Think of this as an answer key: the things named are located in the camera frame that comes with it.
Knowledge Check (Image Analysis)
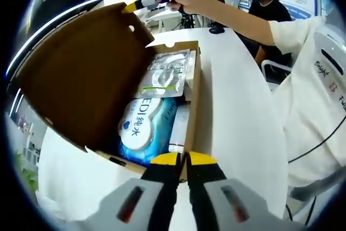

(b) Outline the person's right hand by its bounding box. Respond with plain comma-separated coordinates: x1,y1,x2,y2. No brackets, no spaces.
165,0,209,15

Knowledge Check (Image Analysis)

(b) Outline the small white carton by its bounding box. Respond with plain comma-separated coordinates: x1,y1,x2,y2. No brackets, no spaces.
183,49,198,93

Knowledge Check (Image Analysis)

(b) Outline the white spray bottle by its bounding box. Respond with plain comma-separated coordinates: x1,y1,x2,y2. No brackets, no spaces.
168,105,191,153

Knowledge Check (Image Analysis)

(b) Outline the soft wet wipes pack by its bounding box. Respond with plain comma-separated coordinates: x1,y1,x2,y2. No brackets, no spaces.
117,97,179,167

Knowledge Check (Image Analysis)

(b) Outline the silver soft sachet item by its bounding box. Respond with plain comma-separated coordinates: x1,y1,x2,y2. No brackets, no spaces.
139,49,191,98

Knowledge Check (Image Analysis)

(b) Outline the person in white shirt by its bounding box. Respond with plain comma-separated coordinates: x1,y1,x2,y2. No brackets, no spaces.
269,16,346,223

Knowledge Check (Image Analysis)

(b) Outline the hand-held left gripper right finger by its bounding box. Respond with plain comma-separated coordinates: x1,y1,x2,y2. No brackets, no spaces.
185,151,307,231

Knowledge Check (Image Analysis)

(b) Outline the white office chair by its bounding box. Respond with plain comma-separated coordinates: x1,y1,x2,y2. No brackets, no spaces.
261,59,292,91

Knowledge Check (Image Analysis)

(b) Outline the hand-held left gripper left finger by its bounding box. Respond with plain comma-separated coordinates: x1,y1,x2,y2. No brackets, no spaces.
69,151,182,231

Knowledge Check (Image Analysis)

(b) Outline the brown cardboard shoe box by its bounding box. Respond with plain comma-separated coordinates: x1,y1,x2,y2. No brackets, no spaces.
15,2,202,183

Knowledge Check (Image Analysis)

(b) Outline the black computer mouse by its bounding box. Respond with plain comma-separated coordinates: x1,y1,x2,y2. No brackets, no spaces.
209,25,225,35

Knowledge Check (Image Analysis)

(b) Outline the black device cable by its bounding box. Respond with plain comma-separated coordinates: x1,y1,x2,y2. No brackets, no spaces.
288,117,346,164

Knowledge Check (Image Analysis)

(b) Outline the white chest device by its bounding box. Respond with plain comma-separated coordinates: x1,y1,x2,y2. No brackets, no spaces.
313,32,346,80

